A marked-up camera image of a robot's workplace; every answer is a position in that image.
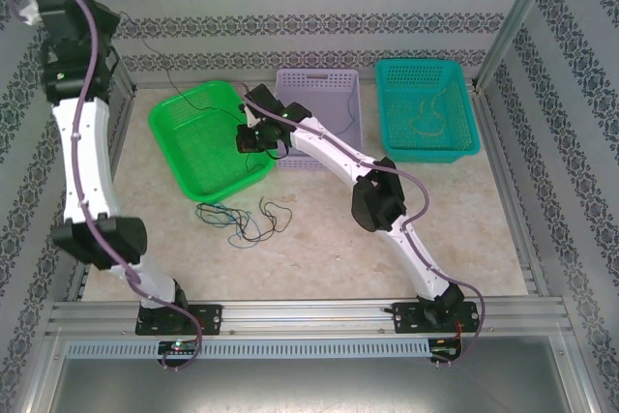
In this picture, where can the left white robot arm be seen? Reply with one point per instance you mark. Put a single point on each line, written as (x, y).
(87, 156)

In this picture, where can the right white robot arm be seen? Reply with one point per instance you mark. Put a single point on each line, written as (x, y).
(329, 147)

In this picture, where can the green plastic basket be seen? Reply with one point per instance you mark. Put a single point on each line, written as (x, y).
(203, 161)

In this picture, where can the lavender plastic basket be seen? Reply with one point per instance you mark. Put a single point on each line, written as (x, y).
(314, 89)

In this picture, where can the teal plastic basket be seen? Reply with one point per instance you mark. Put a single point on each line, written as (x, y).
(425, 157)

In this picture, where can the small circuit board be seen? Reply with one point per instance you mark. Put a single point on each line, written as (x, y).
(445, 352)
(179, 346)

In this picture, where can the grey metal sheet panel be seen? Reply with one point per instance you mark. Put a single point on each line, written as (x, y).
(309, 389)

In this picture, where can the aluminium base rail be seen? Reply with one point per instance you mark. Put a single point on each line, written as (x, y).
(309, 316)

